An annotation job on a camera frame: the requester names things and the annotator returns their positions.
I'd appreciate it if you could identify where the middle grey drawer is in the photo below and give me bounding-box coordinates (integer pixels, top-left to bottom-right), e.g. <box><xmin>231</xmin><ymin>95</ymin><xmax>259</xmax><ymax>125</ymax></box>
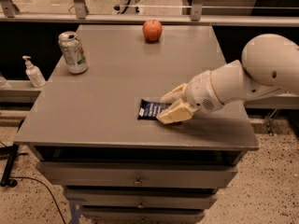
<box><xmin>64</xmin><ymin>188</ymin><xmax>217</xmax><ymax>209</ymax></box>

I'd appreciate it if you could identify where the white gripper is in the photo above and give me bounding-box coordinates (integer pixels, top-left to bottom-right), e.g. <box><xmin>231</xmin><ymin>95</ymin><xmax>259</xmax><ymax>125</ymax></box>
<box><xmin>156</xmin><ymin>70</ymin><xmax>224</xmax><ymax>124</ymax></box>

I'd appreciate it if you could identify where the top grey drawer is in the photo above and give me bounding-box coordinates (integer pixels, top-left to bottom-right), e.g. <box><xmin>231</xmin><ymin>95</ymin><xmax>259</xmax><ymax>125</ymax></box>
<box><xmin>36</xmin><ymin>161</ymin><xmax>237</xmax><ymax>189</ymax></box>

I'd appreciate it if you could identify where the black floor cable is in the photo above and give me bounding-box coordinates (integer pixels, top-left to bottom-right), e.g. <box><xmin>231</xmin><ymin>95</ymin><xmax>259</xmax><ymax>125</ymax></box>
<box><xmin>12</xmin><ymin>175</ymin><xmax>67</xmax><ymax>224</ymax></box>

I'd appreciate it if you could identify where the red apple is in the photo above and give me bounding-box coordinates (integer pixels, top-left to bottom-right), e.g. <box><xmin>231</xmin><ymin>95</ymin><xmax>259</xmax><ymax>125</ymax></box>
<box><xmin>142</xmin><ymin>20</ymin><xmax>163</xmax><ymax>42</ymax></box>

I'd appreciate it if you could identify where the white pump soap bottle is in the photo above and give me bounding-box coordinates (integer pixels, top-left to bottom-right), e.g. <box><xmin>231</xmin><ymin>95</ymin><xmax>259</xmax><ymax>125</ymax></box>
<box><xmin>22</xmin><ymin>56</ymin><xmax>46</xmax><ymax>88</ymax></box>

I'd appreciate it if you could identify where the blue rxbar blueberry wrapper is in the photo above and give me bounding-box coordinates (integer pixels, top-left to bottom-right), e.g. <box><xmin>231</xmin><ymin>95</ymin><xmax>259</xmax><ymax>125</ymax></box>
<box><xmin>137</xmin><ymin>99</ymin><xmax>170</xmax><ymax>120</ymax></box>

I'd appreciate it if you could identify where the metal window railing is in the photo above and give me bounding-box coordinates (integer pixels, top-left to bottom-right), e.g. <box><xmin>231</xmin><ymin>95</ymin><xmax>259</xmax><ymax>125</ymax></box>
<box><xmin>0</xmin><ymin>0</ymin><xmax>299</xmax><ymax>27</ymax></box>

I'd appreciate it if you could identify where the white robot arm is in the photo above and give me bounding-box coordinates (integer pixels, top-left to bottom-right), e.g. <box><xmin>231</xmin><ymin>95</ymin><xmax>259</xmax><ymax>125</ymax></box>
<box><xmin>156</xmin><ymin>34</ymin><xmax>299</xmax><ymax>124</ymax></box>

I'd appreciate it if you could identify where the black stand leg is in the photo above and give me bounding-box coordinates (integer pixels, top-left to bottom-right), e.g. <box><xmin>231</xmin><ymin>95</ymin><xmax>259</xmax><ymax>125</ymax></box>
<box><xmin>0</xmin><ymin>144</ymin><xmax>18</xmax><ymax>188</ymax></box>

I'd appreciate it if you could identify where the grey drawer cabinet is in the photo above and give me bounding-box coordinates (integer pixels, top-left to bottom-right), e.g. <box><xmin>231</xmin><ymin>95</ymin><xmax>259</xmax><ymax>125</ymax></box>
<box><xmin>13</xmin><ymin>23</ymin><xmax>261</xmax><ymax>224</ymax></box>

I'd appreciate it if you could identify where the white crushed soda can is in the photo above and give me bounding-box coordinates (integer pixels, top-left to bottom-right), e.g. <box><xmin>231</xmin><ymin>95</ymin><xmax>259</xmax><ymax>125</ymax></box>
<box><xmin>58</xmin><ymin>31</ymin><xmax>88</xmax><ymax>74</ymax></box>

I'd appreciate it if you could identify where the bottom grey drawer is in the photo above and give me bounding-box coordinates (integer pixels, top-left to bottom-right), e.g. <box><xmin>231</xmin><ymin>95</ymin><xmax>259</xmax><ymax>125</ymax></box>
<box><xmin>80</xmin><ymin>206</ymin><xmax>205</xmax><ymax>223</ymax></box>

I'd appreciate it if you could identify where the grey drawer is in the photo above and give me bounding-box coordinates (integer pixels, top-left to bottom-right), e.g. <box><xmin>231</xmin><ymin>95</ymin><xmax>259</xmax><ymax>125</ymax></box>
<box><xmin>36</xmin><ymin>161</ymin><xmax>237</xmax><ymax>189</ymax></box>
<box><xmin>80</xmin><ymin>206</ymin><xmax>205</xmax><ymax>223</ymax></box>
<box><xmin>64</xmin><ymin>188</ymin><xmax>217</xmax><ymax>209</ymax></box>

